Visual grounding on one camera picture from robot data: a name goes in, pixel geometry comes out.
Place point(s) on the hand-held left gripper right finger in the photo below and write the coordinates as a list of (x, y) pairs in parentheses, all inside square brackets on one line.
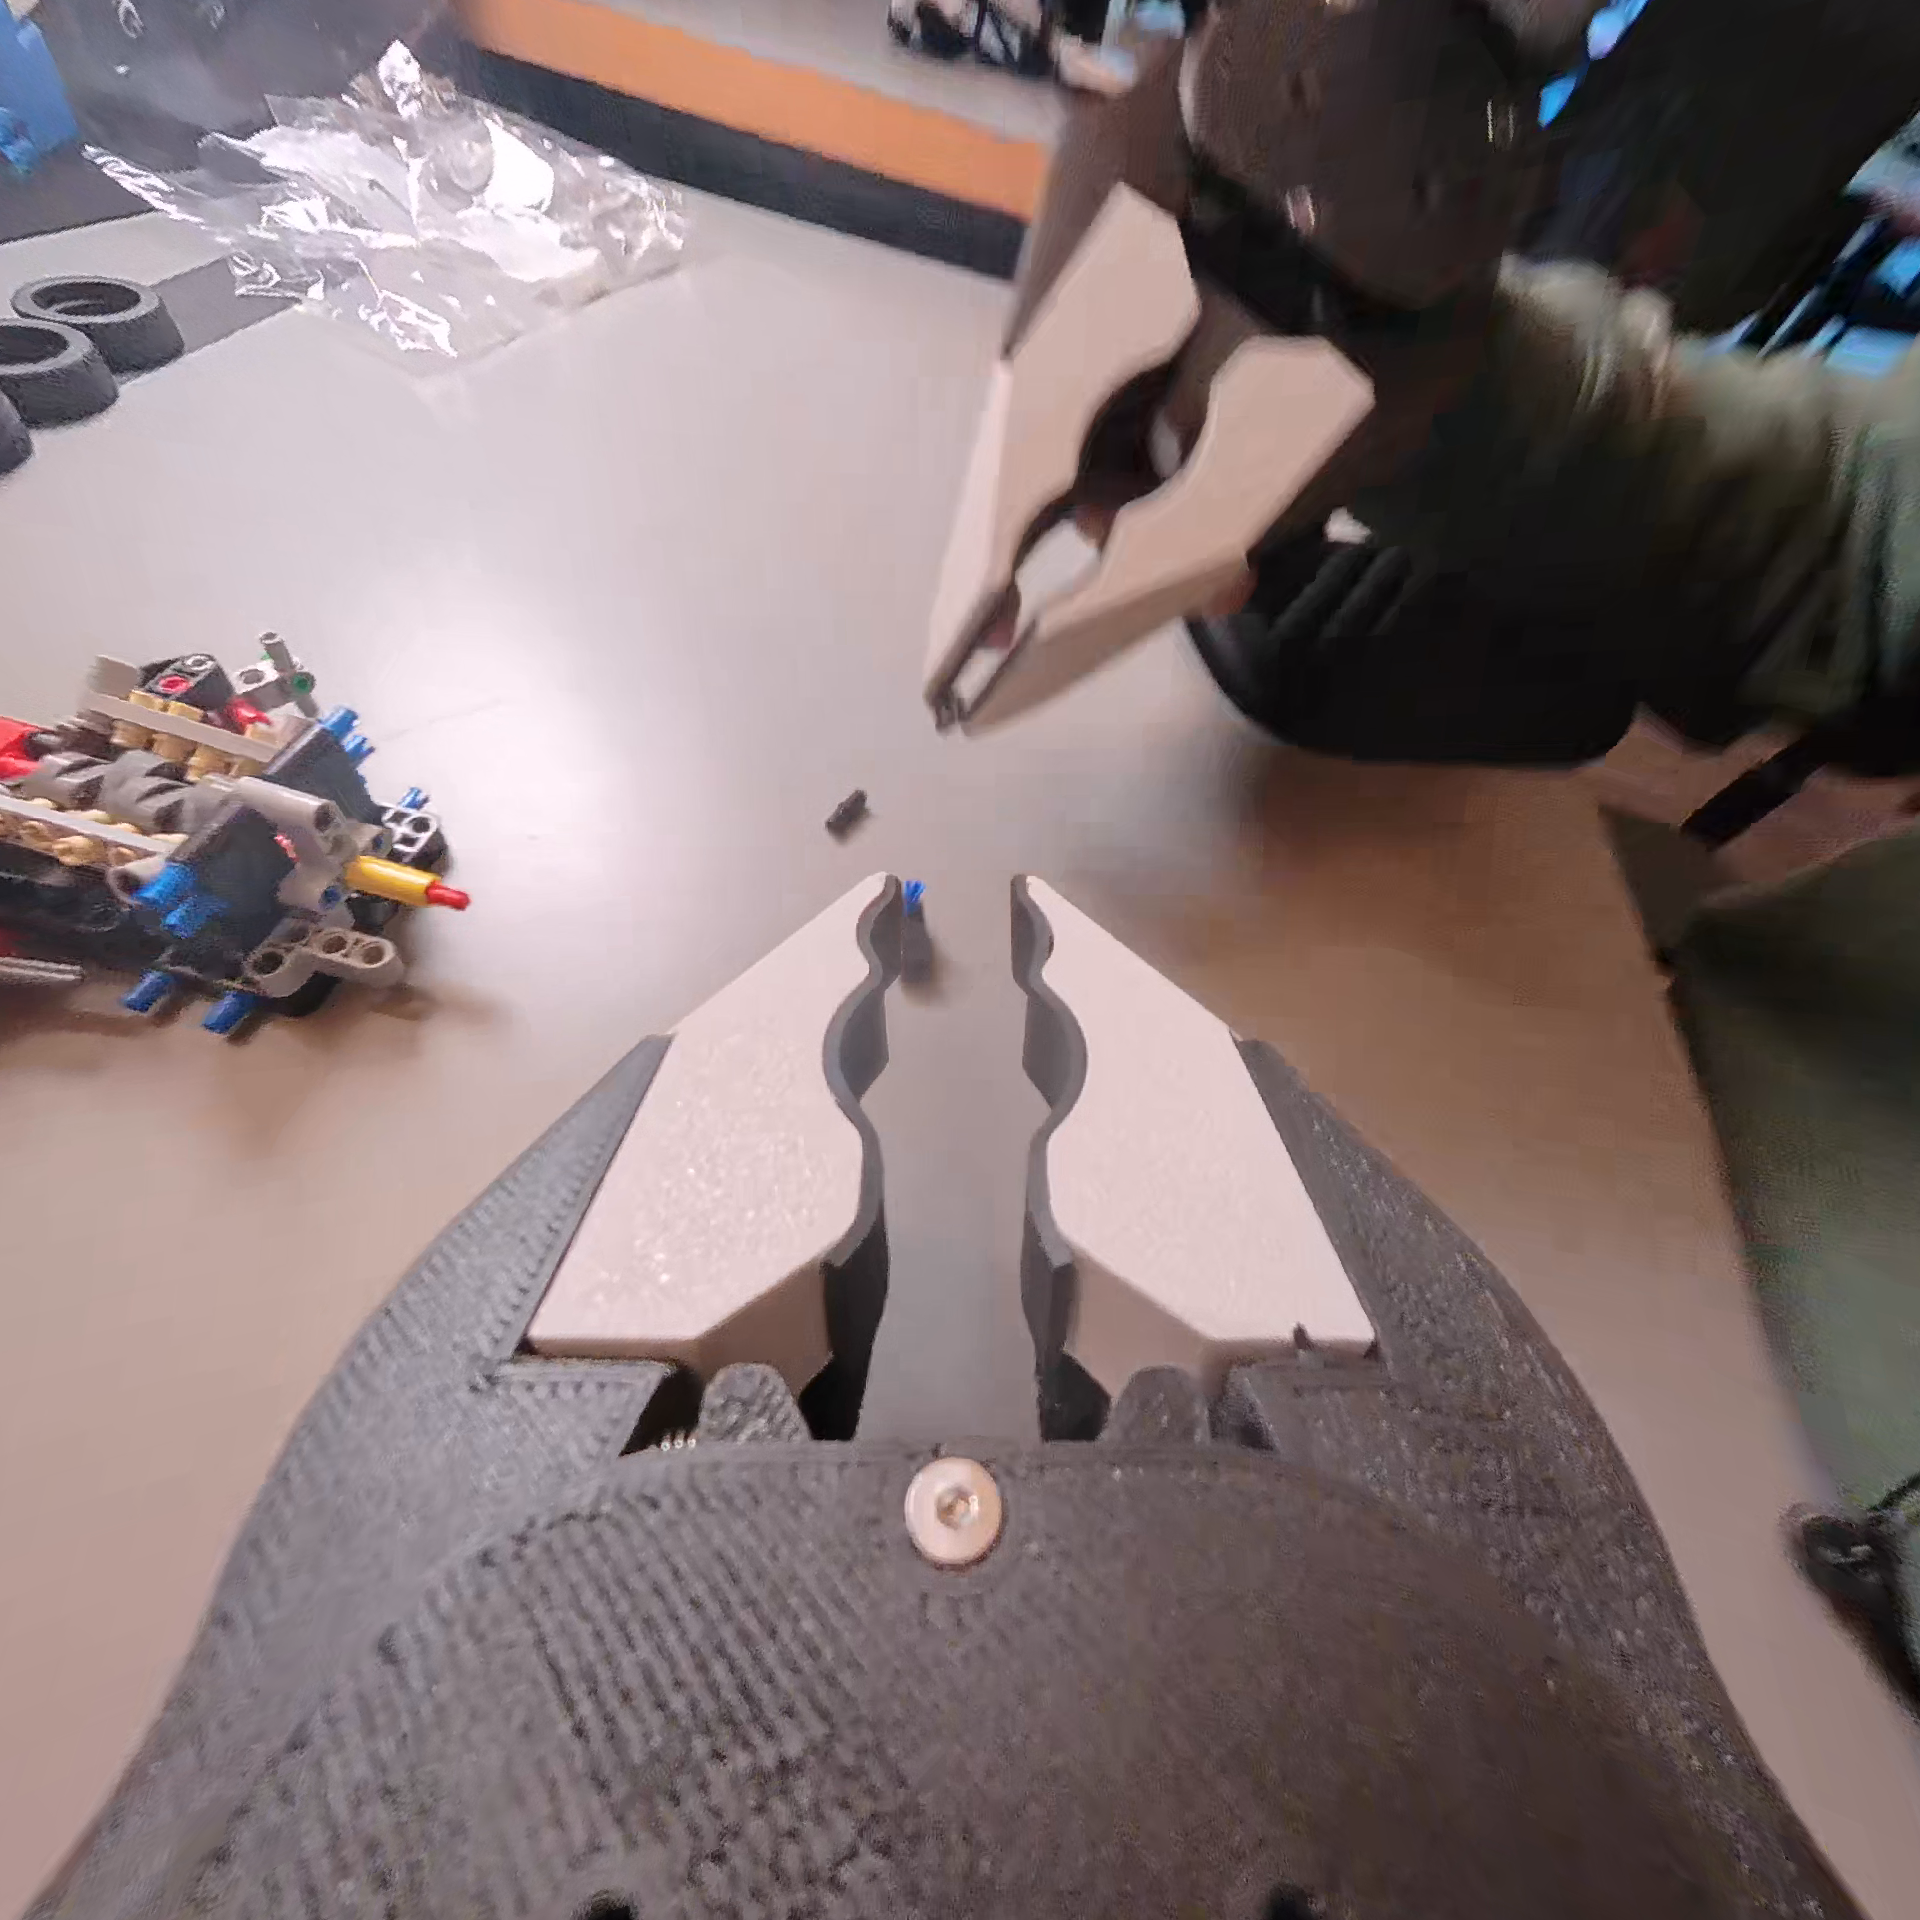
[(1187, 1185)]

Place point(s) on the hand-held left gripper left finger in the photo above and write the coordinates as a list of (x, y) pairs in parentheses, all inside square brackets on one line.
[(706, 1169)]

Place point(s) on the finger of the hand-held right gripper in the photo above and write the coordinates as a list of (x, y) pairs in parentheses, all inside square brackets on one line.
[(1089, 284), (1262, 480)]

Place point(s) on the black lego beam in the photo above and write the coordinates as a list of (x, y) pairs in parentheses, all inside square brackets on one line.
[(911, 939)]

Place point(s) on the lego car chassis assembly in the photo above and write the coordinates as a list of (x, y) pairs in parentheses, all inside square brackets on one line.
[(225, 840)]

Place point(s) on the black lego tire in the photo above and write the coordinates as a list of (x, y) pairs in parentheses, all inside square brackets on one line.
[(44, 377), (6, 437), (99, 309)]

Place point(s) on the wooden side table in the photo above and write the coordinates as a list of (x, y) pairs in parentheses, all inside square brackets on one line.
[(749, 89)]

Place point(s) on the person's green sweatshirt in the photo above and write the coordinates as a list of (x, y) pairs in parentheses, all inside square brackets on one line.
[(1817, 1201)]

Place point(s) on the empty clear plastic bag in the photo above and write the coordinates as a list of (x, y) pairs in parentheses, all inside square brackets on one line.
[(435, 209)]

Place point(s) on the blue plastic object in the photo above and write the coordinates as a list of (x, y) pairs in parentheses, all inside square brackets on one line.
[(31, 89)]

